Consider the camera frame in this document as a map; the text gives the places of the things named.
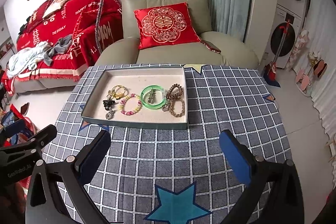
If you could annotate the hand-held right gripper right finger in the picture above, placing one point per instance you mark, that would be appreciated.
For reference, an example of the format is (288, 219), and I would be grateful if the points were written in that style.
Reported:
(233, 153)

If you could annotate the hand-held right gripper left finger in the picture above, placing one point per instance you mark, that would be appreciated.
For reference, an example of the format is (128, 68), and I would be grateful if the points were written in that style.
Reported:
(95, 153)

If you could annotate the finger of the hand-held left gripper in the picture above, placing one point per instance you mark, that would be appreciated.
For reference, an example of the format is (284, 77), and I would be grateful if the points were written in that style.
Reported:
(44, 136)
(14, 126)

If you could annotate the green translucent bangle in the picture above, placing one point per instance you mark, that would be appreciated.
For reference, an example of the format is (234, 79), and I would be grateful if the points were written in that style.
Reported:
(142, 96)

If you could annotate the grey-green shallow tray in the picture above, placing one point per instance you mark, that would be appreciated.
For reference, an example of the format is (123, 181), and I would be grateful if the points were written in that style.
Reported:
(126, 79)

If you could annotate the metal hair clip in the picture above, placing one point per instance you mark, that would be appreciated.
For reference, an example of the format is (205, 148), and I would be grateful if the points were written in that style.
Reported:
(151, 95)

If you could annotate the small brown object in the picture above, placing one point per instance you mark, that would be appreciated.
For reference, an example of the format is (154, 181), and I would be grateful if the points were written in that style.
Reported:
(24, 108)

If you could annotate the beige sofa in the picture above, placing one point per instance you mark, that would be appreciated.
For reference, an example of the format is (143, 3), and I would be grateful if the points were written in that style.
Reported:
(34, 85)

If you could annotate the grey checked tablecloth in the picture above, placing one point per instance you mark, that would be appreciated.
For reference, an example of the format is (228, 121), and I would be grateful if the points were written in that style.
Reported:
(210, 108)

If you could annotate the light blue cloth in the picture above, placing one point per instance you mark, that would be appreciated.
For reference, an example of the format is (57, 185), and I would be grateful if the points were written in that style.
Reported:
(23, 60)

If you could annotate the grey cloth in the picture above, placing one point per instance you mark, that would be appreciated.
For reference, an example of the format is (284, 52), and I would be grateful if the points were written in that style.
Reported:
(60, 48)

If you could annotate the red mop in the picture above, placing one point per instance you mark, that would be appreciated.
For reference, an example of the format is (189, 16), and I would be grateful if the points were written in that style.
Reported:
(273, 71)

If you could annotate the red printed pillow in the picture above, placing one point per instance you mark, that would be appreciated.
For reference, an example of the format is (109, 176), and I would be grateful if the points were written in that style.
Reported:
(39, 16)

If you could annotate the gooseneck phone holder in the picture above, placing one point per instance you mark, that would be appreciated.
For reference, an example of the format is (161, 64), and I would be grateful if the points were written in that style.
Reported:
(98, 29)

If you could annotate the white washing machine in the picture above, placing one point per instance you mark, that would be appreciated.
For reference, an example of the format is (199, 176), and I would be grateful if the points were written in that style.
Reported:
(283, 40)

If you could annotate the pink flower decoration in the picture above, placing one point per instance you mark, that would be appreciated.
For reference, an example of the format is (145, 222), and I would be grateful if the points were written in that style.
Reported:
(300, 45)

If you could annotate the photo print pillow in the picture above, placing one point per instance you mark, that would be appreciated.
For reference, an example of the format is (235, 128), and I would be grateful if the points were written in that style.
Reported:
(56, 5)

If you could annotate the red printed blanket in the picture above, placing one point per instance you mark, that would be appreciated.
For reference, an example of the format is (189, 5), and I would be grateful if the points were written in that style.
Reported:
(78, 7)

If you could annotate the red embroidered satin cushion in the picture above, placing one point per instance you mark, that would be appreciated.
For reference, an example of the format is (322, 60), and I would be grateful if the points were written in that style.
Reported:
(168, 24)

